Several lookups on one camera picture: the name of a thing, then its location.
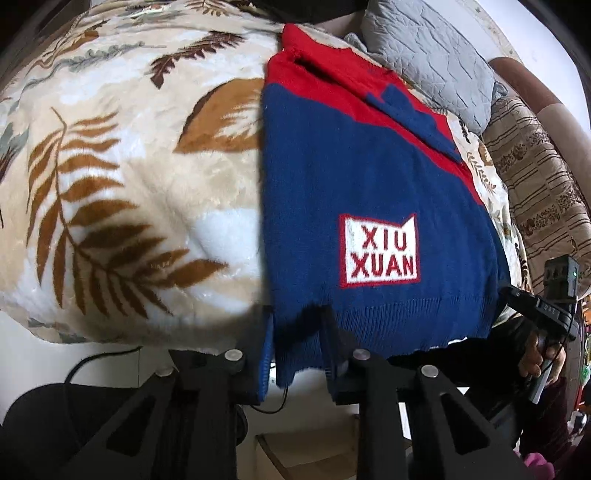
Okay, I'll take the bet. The cardboard box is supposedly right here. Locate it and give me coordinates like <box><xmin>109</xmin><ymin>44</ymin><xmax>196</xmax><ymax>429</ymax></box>
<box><xmin>255</xmin><ymin>431</ymin><xmax>413</xmax><ymax>480</ymax></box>

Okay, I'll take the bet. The person's right forearm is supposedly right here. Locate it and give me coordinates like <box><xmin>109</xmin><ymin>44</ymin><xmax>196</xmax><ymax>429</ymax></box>
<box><xmin>519</xmin><ymin>376</ymin><xmax>575</xmax><ymax>469</ymax></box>

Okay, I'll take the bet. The pink cloth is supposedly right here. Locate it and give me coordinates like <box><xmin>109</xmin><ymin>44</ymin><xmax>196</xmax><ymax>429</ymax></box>
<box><xmin>523</xmin><ymin>452</ymin><xmax>556</xmax><ymax>480</ymax></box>

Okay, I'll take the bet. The black round object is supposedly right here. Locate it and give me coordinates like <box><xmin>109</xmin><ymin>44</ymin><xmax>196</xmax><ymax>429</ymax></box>
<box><xmin>0</xmin><ymin>382</ymin><xmax>148</xmax><ymax>467</ymax></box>

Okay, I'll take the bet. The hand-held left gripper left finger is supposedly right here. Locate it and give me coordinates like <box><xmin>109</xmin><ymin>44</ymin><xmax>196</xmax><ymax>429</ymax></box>
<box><xmin>55</xmin><ymin>305</ymin><xmax>276</xmax><ymax>480</ymax></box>

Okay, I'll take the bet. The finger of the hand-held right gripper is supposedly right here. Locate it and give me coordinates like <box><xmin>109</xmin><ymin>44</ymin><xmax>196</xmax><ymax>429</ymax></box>
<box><xmin>501</xmin><ymin>285</ymin><xmax>540</xmax><ymax>320</ymax></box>

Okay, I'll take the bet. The leaf print fleece blanket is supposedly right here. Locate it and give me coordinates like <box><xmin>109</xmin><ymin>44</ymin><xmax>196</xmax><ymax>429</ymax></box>
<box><xmin>0</xmin><ymin>0</ymin><xmax>532</xmax><ymax>347</ymax></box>

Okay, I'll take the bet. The brown padded headboard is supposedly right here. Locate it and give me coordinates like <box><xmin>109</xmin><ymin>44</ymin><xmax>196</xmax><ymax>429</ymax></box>
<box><xmin>488</xmin><ymin>56</ymin><xmax>591</xmax><ymax>158</ymax></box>

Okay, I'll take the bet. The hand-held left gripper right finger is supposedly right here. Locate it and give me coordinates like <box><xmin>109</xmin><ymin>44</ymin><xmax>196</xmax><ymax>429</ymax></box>
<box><xmin>321</xmin><ymin>305</ymin><xmax>533</xmax><ymax>480</ymax></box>

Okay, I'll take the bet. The black cable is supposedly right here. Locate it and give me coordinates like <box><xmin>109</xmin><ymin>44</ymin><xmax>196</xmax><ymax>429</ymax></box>
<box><xmin>64</xmin><ymin>345</ymin><xmax>145</xmax><ymax>386</ymax></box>

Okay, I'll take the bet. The grey quilted pillow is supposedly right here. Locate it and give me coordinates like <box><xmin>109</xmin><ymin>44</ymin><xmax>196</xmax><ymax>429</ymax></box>
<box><xmin>346</xmin><ymin>0</ymin><xmax>506</xmax><ymax>134</ymax></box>

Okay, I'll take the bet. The brown striped floral cushion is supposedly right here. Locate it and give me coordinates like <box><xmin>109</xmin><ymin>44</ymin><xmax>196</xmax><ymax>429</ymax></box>
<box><xmin>480</xmin><ymin>95</ymin><xmax>591</xmax><ymax>301</ymax></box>

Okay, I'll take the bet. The person's right hand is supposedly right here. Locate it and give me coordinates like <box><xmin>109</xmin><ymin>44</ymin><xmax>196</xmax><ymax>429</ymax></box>
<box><xmin>518</xmin><ymin>330</ymin><xmax>567</xmax><ymax>385</ymax></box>

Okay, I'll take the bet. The red and blue knit sweater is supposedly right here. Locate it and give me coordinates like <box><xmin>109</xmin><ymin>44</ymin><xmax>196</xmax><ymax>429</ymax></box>
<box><xmin>261</xmin><ymin>23</ymin><xmax>511</xmax><ymax>388</ymax></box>

